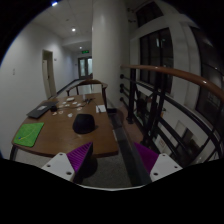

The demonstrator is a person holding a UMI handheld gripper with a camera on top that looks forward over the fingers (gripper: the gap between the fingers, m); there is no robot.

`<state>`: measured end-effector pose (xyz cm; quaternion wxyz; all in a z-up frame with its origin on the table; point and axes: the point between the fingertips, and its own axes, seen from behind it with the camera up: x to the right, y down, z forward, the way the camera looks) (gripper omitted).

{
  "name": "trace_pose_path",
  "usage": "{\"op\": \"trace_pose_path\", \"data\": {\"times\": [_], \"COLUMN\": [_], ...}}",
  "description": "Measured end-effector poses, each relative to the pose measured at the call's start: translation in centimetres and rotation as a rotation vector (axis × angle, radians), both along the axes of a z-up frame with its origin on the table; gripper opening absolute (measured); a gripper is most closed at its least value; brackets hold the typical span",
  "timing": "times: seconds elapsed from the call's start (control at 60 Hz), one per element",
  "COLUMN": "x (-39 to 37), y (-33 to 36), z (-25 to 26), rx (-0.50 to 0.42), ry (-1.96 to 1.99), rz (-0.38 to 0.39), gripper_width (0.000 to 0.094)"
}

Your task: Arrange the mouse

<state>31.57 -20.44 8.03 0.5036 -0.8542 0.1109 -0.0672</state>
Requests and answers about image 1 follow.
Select wooden chair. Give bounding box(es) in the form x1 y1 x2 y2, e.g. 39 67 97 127
65 78 109 108

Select white notepad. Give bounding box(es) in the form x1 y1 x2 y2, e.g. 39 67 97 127
96 105 106 113

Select wooden table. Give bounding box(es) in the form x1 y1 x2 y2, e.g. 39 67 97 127
10 93 118 160

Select black round mouse pad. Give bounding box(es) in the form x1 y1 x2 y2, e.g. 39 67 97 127
72 114 96 134

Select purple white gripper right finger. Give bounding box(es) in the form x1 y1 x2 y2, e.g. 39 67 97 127
134 143 182 182

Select glass double door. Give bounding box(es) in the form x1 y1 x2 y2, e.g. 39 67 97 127
78 57 92 79

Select white door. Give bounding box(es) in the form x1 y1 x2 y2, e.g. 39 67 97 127
42 50 56 99

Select black laptop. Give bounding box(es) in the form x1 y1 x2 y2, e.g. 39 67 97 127
27 102 56 119

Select green cloth mat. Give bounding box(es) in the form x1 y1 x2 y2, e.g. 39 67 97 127
13 122 44 147

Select brown wooden handrail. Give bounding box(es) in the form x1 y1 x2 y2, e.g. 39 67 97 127
121 64 224 103

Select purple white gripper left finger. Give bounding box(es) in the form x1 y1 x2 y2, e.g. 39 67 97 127
42 142 93 182

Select green exit sign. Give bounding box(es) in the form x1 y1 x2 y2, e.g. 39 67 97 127
82 50 90 54

